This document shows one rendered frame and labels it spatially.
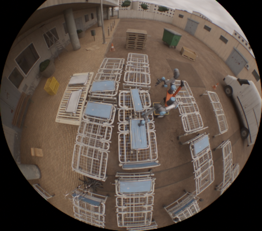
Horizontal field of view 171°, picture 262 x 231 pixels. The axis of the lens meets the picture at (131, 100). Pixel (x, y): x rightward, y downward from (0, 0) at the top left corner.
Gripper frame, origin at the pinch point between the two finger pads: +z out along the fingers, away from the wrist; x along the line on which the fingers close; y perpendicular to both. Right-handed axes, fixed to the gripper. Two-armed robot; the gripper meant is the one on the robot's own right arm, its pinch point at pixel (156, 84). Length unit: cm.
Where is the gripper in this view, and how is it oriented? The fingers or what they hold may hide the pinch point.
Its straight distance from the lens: 233.0
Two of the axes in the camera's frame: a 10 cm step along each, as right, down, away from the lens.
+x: 4.5, -6.8, 5.8
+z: -4.6, 3.8, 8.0
